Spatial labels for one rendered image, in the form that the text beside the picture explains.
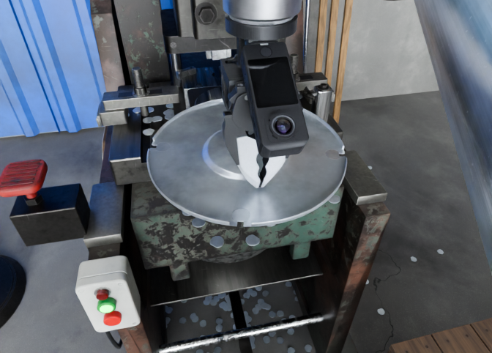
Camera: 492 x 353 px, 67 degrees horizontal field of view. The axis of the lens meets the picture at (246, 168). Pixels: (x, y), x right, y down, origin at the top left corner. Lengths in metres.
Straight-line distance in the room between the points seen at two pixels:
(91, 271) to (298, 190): 0.34
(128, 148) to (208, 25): 0.27
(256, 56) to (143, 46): 0.59
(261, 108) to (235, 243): 0.44
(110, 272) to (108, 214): 0.11
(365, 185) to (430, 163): 1.28
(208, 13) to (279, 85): 0.27
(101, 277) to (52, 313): 0.80
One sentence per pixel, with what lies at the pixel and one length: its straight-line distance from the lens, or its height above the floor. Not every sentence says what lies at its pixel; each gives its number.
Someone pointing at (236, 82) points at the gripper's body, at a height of 0.93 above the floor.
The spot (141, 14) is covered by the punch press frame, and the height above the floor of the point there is 0.86.
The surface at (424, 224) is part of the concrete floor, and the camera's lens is 1.66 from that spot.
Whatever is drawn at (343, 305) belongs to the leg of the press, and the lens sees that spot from 0.94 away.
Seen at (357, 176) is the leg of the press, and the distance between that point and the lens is 0.75.
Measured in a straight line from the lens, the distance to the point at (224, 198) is 0.48.
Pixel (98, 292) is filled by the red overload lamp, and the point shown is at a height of 0.62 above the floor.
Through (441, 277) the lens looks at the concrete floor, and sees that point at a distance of 1.51.
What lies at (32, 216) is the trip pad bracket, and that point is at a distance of 0.65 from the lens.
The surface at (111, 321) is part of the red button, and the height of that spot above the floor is 0.54.
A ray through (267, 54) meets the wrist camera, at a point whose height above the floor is 0.97.
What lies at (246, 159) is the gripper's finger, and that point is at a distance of 0.44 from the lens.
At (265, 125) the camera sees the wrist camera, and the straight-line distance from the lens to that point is 0.34.
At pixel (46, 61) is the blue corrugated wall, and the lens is 2.01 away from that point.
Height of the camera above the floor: 1.11
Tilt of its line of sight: 39 degrees down
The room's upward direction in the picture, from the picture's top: straight up
